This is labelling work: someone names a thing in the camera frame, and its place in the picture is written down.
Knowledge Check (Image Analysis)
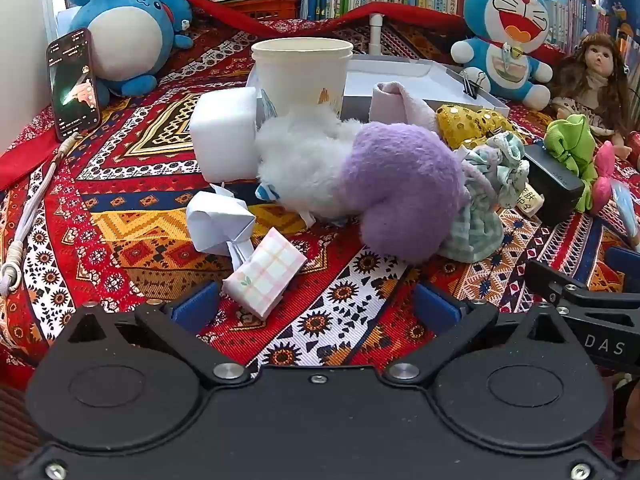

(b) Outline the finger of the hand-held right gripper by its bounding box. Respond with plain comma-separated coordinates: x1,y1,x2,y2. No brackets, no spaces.
602,246,640,293
523,259,588,306

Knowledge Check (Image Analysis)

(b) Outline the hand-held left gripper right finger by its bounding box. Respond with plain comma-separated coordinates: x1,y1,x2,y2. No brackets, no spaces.
382,282,571,386

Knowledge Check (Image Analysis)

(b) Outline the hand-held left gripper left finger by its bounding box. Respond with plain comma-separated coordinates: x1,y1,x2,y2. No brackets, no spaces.
66,280,251,386

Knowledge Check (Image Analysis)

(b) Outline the pink checked packet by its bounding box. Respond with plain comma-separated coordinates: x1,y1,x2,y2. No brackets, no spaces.
222,226,308,320

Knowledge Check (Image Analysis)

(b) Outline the pink cloth bow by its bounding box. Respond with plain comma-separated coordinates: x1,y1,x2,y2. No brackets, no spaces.
591,141,617,216

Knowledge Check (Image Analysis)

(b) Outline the white paper origami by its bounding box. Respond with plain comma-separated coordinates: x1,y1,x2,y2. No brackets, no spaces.
186,183,257,271

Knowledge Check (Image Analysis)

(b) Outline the pale green floral scrunchie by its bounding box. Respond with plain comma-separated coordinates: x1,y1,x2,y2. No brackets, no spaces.
470,131,530,209

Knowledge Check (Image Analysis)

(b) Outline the green cloth bow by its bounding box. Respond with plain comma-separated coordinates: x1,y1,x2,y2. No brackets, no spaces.
544,114,598,212

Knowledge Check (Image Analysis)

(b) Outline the purple fluffy plush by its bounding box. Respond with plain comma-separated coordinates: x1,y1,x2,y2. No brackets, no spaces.
337,122,468,265

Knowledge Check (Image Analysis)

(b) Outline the gold sequin bow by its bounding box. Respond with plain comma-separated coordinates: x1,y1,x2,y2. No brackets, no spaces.
435,104,516,150

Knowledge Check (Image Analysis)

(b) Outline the white fluffy plush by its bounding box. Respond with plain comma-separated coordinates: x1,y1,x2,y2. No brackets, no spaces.
255,105,371,218

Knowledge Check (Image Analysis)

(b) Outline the white box tray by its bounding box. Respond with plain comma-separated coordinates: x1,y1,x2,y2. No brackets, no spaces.
247,56,511,121

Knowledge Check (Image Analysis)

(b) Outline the white paper cup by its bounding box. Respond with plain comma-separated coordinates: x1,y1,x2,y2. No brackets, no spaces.
251,37,354,118

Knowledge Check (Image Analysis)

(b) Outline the blue tissue pack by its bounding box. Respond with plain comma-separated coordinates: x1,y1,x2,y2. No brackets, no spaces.
610,180,640,251

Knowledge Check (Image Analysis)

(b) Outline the white paper tag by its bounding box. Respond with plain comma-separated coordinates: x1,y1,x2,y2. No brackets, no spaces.
515,182,545,218

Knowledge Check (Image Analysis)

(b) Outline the green checked cloth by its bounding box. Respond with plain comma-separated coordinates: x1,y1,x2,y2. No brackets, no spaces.
440,147,503,263

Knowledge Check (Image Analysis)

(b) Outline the black box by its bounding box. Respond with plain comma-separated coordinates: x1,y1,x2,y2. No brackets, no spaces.
522,142,586,226

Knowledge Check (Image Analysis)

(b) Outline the white foam block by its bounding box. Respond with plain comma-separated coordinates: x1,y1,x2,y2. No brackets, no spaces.
189,87,263,183

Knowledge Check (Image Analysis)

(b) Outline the pale pink cloth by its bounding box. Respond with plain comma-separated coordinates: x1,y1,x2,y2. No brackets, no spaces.
369,81,441,133

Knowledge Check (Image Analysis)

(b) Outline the brown haired doll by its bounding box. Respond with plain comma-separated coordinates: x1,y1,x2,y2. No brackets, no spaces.
547,32,636,156

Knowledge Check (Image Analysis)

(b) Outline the black binder clip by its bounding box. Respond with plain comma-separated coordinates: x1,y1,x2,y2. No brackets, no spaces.
460,70,493,100

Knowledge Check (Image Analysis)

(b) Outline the black smartphone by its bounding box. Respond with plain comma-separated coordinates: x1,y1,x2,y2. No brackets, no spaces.
46,27,102,142

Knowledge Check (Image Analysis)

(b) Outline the blue cat plush toy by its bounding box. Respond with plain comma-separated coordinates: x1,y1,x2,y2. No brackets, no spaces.
451,0,555,111

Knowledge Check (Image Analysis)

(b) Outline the white plastic pipe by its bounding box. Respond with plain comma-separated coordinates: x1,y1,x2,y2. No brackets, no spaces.
369,12,385,56

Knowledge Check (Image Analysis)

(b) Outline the round blue plush toy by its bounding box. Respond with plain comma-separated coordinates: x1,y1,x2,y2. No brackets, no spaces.
67,0,196,98

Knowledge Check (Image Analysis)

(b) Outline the red plastic crate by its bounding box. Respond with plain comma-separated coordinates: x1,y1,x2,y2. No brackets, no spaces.
225,0,301,21

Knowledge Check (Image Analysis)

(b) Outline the white cord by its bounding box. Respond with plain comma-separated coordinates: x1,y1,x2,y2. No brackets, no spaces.
0,132,83,293

